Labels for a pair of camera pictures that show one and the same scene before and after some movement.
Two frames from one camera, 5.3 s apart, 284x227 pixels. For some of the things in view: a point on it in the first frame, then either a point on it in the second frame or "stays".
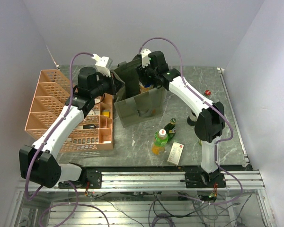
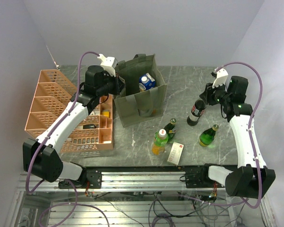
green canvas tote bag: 135,105 stays
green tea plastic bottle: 161,139 stays
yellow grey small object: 105,113 stays
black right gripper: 142,72 to 207,95
